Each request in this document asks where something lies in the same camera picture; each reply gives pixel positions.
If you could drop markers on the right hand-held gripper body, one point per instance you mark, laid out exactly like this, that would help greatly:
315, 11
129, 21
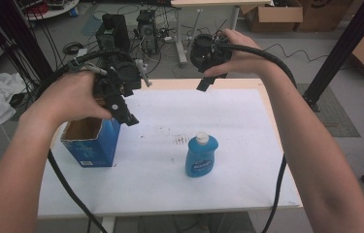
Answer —
207, 51

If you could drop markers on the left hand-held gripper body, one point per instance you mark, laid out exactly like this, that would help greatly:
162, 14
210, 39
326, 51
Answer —
121, 73

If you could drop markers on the person's right hand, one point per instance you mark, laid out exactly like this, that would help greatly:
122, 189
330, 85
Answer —
242, 55

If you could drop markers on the person's left hand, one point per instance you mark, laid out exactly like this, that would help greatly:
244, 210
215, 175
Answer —
68, 97

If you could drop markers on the white-legged wooden table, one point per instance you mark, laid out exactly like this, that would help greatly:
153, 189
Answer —
182, 35

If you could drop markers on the black box-shaped device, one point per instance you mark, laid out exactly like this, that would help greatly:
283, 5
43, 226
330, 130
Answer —
118, 32

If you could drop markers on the open blue cardboard box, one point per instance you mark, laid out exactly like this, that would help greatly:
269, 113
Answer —
95, 145

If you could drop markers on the black computer tower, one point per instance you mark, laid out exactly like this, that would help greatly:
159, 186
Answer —
146, 30

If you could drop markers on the blue bottle with white cap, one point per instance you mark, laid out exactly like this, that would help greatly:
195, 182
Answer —
200, 158

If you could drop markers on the flat-lidded cardboard box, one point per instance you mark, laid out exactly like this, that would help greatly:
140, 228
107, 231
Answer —
273, 16

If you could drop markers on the white table mat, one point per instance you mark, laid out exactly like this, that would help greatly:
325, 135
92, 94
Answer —
170, 181

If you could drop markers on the round white table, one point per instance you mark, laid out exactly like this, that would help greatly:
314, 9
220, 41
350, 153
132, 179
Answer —
53, 9

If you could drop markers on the large closed cardboard box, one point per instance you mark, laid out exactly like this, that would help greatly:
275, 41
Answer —
325, 14

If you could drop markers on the grey floor mat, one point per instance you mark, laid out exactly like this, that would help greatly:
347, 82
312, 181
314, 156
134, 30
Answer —
335, 113

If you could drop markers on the black metal stand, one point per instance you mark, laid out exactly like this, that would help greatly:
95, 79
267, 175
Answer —
341, 48

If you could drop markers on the black metal frame post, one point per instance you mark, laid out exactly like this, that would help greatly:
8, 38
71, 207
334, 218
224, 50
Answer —
24, 35

